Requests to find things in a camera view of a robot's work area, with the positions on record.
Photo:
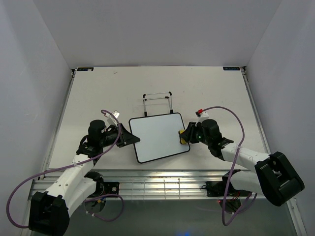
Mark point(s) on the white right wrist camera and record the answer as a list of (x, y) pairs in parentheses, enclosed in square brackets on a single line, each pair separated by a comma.
[(202, 116)]

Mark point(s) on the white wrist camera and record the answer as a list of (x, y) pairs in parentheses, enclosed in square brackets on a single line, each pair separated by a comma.
[(112, 119), (202, 116)]

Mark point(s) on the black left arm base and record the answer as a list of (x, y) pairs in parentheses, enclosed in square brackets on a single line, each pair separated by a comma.
[(109, 188)]

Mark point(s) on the yellow bone-shaped eraser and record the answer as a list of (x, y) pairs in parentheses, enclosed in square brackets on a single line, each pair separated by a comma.
[(182, 136)]

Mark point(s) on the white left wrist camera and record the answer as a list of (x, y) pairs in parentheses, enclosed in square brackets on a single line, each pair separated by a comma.
[(112, 119)]

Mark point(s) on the right blue table label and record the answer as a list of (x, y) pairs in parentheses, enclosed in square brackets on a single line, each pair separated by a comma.
[(231, 68)]

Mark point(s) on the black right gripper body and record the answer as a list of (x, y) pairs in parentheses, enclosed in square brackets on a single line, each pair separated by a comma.
[(195, 134)]

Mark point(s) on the black whiteboard stand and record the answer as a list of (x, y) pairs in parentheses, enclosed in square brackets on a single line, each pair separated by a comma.
[(157, 98)]

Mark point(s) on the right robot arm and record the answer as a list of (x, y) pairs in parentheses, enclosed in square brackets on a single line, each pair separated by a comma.
[(271, 175)]

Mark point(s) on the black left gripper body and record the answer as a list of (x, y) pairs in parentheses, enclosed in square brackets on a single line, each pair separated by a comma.
[(110, 138)]

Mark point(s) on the blue table label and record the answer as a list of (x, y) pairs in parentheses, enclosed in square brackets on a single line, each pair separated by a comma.
[(80, 69), (231, 68)]

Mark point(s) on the whiteboard with black frame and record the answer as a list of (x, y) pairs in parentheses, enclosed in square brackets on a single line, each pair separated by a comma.
[(159, 137)]

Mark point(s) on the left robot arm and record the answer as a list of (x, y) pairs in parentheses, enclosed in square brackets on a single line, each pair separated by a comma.
[(51, 210)]

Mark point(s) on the left blue table label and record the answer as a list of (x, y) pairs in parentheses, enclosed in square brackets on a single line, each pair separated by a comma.
[(80, 69)]

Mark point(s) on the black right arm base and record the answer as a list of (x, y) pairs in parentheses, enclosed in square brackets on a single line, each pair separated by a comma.
[(217, 189)]

